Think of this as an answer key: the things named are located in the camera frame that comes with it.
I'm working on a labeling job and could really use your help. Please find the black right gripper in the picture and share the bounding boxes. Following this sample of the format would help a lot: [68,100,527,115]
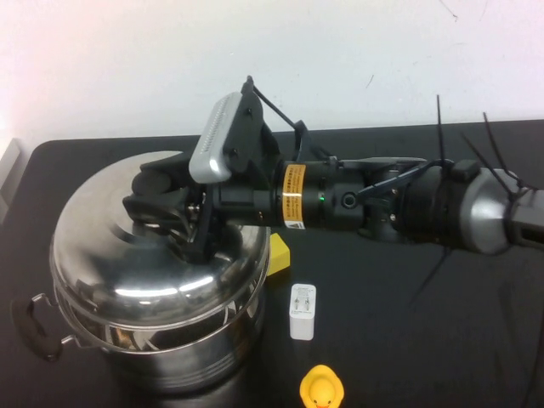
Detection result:
[122,151,282,261]

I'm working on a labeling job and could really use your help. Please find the stainless steel lid black knob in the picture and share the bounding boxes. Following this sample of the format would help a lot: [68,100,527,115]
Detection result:
[49,149,273,331]

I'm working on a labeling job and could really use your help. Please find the yellow foam block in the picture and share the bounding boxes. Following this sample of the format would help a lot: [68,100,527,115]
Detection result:
[268,232,292,277]

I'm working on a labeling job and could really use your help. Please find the yellow rubber duck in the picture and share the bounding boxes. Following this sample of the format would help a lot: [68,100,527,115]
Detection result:
[298,364,344,408]

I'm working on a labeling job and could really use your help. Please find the black zip tie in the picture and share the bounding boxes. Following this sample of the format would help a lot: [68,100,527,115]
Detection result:
[408,248,452,310]
[482,111,526,192]
[435,93,450,169]
[462,134,524,192]

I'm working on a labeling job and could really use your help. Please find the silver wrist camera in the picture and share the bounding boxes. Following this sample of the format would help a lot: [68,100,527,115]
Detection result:
[188,93,244,184]

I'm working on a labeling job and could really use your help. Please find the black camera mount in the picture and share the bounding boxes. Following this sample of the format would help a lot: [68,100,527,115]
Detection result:
[224,82,280,179]

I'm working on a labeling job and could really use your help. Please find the black camera cable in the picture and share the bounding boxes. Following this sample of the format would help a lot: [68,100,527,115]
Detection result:
[246,75,341,171]

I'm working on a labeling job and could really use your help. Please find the grey metal rail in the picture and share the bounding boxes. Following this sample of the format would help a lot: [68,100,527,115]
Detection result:
[0,139,20,222]

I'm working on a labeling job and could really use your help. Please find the stainless steel pot black handles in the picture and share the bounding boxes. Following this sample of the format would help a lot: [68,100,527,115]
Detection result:
[10,265,272,394]

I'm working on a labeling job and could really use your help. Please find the white usb wall charger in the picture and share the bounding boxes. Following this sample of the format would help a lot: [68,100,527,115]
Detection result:
[288,283,317,341]

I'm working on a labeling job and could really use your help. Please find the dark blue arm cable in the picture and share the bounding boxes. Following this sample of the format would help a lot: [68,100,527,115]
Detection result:
[359,167,428,199]

